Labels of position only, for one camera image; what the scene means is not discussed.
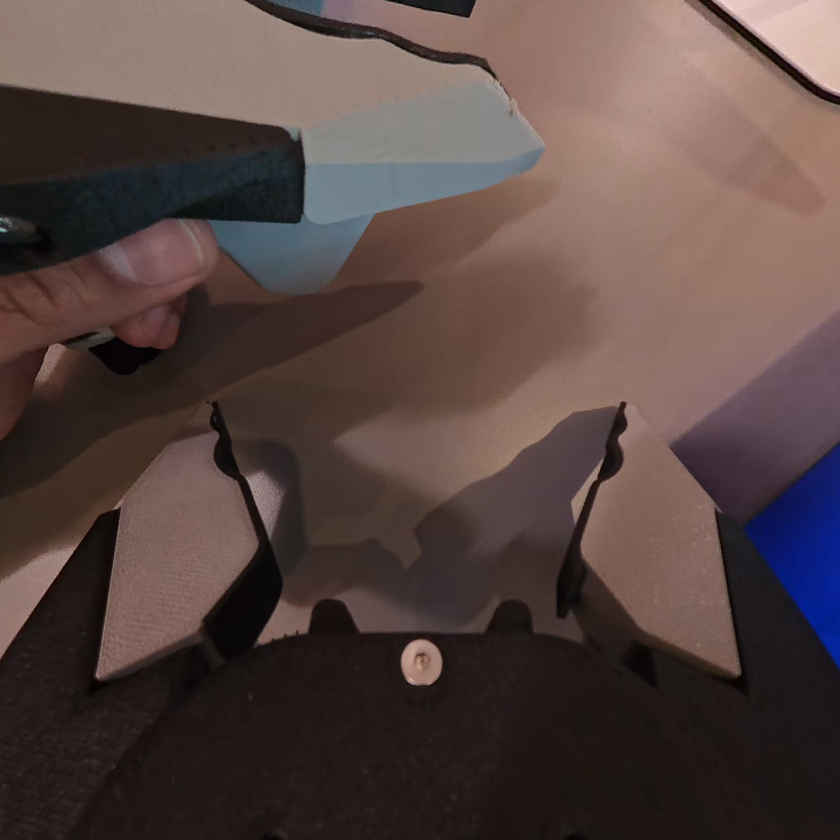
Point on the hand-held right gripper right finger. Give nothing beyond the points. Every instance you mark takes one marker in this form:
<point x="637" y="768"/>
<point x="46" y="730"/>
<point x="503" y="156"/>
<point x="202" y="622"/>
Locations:
<point x="663" y="558"/>

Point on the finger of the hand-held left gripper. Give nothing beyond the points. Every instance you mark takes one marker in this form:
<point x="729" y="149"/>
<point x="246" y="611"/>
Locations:
<point x="328" y="5"/>
<point x="420" y="151"/>

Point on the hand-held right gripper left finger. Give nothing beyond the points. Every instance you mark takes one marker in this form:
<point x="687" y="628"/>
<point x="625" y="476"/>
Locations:
<point x="170" y="558"/>

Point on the person's left hand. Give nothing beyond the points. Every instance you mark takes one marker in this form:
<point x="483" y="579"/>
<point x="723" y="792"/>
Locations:
<point x="79" y="295"/>

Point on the blue plastic bin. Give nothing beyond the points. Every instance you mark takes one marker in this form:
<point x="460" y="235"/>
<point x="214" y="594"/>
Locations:
<point x="804" y="525"/>

